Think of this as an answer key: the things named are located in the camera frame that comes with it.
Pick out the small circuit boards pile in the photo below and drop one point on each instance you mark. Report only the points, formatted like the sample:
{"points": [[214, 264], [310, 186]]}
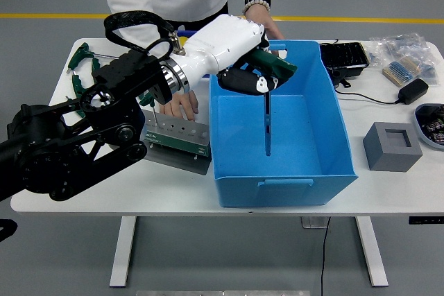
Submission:
{"points": [[435, 124]]}

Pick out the grey under-table bracket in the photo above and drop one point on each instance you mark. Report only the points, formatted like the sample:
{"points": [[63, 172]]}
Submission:
{"points": [[314, 222]]}

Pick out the grey foam cube block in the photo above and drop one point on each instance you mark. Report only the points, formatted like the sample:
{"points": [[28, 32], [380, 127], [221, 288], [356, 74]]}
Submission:
{"points": [[385, 152]]}

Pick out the black plastic tray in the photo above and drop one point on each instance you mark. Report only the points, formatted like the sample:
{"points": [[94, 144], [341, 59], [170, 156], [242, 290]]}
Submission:
{"points": [[345, 57]]}

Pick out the large blue plastic box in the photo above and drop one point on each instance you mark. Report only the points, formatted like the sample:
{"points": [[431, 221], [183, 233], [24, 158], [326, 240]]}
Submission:
{"points": [[298, 129]]}

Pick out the white table leg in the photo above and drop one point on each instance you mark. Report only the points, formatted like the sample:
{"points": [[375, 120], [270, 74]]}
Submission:
{"points": [[373, 251], [123, 251]]}

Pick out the green hex key holder block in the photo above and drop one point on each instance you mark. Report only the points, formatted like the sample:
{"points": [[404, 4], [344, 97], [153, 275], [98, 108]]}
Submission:
{"points": [[180, 145]]}

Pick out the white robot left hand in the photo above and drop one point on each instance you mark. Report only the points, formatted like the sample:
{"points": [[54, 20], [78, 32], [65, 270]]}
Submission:
{"points": [[222, 43]]}

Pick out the yellow floor tape line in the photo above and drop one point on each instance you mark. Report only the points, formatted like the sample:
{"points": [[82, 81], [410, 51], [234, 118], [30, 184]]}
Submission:
{"points": [[347, 18]]}

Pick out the person's left hand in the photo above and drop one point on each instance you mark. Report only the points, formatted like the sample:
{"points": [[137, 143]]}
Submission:
{"points": [[262, 20]]}

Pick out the grey-blue bowl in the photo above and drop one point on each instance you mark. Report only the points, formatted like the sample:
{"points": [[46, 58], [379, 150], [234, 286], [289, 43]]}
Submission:
{"points": [[421, 134]]}

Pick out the clear plastic bag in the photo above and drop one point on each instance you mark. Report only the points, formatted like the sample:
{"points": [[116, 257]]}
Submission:
{"points": [[428, 72]]}

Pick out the resistor tape bundle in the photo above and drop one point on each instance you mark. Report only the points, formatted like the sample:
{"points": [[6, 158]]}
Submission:
{"points": [[402, 70]]}

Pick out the black table control panel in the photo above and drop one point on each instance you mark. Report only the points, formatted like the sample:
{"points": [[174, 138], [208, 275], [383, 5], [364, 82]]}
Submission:
{"points": [[426, 220]]}

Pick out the black power adapter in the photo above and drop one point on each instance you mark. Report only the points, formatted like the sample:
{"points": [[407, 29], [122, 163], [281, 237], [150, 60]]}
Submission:
{"points": [[412, 91]]}

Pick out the person's right hand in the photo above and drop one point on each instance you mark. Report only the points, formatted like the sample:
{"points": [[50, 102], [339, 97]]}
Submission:
{"points": [[182, 105]]}

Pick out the clear bag with blue parts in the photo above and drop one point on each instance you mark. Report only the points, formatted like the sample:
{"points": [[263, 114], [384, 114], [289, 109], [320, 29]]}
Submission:
{"points": [[399, 44]]}

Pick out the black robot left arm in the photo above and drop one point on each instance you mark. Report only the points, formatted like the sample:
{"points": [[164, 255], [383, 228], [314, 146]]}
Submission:
{"points": [[69, 143]]}

